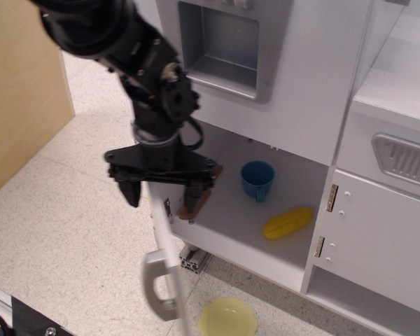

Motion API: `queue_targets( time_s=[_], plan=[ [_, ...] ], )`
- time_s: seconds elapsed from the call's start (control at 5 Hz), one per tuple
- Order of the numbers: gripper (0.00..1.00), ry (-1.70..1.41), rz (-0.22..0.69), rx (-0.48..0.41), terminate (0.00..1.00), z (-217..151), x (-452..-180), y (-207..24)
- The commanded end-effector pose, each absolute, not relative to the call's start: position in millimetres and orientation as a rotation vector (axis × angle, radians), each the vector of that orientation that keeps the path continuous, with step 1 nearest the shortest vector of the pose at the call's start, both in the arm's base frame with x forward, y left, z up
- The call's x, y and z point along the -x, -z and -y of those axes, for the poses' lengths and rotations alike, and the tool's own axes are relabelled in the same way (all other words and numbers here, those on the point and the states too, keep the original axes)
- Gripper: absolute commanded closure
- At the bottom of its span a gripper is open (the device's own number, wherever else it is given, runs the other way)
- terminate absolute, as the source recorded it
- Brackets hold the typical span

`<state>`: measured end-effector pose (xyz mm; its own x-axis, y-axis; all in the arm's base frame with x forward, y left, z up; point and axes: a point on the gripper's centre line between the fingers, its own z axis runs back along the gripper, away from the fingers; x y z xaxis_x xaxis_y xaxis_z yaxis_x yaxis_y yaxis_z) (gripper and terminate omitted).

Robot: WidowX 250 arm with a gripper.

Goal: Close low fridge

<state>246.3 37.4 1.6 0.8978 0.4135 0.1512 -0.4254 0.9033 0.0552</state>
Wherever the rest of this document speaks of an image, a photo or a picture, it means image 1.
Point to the plywood side panel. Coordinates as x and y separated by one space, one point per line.
35 101

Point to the blue plastic cup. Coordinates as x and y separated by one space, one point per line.
256 179

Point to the silver fridge door hinge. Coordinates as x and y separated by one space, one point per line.
167 208

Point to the silver fridge door handle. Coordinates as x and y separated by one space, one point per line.
157 283

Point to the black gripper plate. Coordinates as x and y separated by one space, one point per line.
170 162

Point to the silver oven vent panel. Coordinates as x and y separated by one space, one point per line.
397 157

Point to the upper brass door hinge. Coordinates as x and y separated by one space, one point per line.
332 198

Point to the silver ice dispenser recess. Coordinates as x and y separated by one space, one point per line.
233 46

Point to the yellow toy corn cob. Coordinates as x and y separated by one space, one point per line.
287 223

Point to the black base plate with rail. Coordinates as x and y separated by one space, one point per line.
18 318

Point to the white toy kitchen fridge cabinet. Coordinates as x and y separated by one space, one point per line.
297 132

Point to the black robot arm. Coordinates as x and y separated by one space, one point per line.
114 34

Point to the pale yellow plastic plate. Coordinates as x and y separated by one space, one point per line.
227 316

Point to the wooden toy knife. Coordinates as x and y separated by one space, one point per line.
185 214

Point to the white oven cabinet door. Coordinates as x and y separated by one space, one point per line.
372 238

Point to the lower brass door hinge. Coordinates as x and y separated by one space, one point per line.
319 247

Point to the brass door hinge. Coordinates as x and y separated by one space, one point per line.
332 198
319 247

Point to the aluminium extrusion foot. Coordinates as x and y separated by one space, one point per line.
194 259

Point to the white low fridge door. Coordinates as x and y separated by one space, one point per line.
163 234

